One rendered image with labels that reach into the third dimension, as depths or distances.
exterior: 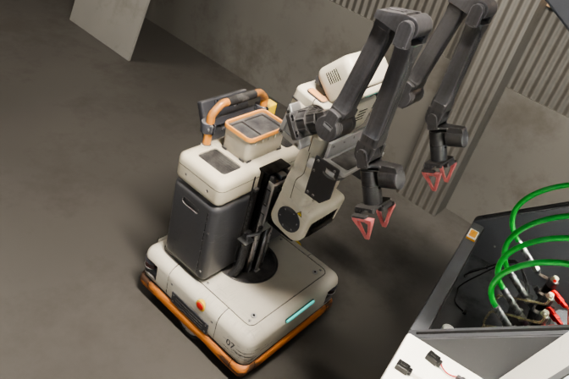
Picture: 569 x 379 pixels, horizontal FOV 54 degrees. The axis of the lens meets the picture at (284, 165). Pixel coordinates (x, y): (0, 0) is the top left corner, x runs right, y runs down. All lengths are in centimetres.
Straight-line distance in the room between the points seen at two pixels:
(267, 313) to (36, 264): 111
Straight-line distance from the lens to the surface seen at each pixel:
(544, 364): 134
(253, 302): 236
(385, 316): 292
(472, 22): 183
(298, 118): 171
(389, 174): 159
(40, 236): 296
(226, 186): 204
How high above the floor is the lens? 201
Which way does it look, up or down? 33 degrees down
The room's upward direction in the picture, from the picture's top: 16 degrees clockwise
